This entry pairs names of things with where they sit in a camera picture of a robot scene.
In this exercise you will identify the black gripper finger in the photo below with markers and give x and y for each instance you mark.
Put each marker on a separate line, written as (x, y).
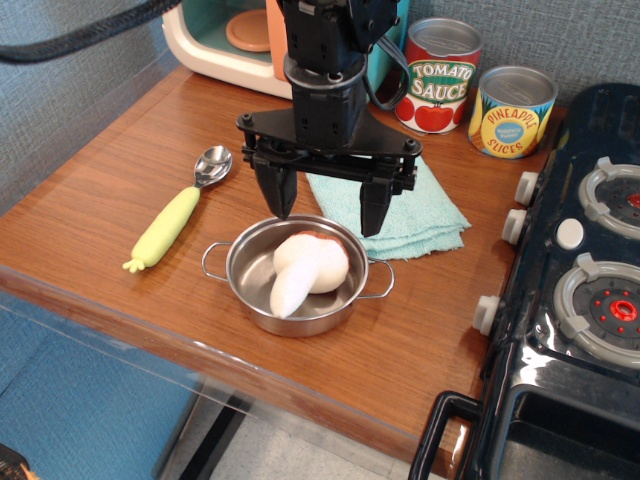
(375, 198)
(278, 184)

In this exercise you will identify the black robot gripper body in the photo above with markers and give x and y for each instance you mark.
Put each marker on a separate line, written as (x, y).
(329, 130)

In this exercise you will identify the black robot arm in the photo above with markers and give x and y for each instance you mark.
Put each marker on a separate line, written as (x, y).
(329, 129)

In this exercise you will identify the white plush mushroom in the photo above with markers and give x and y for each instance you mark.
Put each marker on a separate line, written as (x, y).
(306, 263)

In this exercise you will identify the teal folded cloth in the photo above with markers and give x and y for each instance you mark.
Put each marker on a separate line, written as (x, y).
(418, 222)

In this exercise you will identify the small steel pot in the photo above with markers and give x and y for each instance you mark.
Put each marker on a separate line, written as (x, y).
(250, 274)

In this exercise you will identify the toy microwave white teal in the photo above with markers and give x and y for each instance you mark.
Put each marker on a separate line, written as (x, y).
(245, 42)

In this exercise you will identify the tomato sauce can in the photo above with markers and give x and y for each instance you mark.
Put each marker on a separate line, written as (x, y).
(442, 56)

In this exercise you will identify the pineapple slices can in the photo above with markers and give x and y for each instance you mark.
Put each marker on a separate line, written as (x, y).
(512, 108)

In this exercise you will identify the black toy stove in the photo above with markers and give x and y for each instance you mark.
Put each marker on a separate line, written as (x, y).
(560, 397)

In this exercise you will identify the spoon with green handle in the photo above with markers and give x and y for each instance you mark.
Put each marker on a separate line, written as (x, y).
(212, 167)

